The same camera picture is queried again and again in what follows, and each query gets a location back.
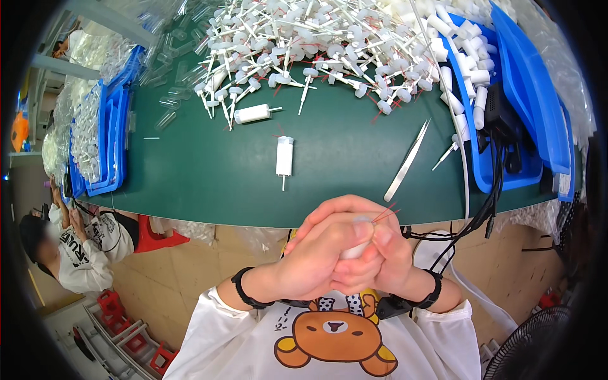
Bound person's right hand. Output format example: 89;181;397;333
331;227;427;305

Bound person's left hand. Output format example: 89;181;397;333
254;195;388;305

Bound white plastic spray cap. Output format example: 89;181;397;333
339;215;374;260

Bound thin red straws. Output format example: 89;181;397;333
370;203;402;224

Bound white round stool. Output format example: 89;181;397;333
412;230;458;275

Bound black wrist band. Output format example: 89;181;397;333
376;269;444;320
231;266;312;311

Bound person's body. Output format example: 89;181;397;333
163;285;482;380

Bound clear bags under table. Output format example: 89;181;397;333
164;218;290;255

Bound metal tweezers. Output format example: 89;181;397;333
383;117;432;203

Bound white capped nozzle piece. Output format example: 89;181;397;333
233;104;284;125
275;135;295;192

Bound single white nozzle stem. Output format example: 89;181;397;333
431;134;460;172

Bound blue plastic tray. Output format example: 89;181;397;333
441;12;545;195

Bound red plastic stool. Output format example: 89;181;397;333
134;214;191;254

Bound black fan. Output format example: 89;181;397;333
483;305;573;380

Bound black power adapter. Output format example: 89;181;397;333
477;81;524;175

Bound red crates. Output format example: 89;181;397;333
96;289;180;376

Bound grey metal rack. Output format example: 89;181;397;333
71;303;164;380

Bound pile of white nozzle stems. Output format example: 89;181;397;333
192;0;459;133

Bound blue plastic bin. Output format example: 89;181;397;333
489;1;576;203

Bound stack of blue trays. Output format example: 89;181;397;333
68;45;146;198

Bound pile of clear plastic tubes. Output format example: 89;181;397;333
137;0;217;134

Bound bags of white parts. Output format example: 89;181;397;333
510;0;597;145

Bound grey shelf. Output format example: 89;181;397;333
28;0;160;145

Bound black cables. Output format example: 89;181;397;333
401;132;506;277

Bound white cable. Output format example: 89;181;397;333
409;0;471;221

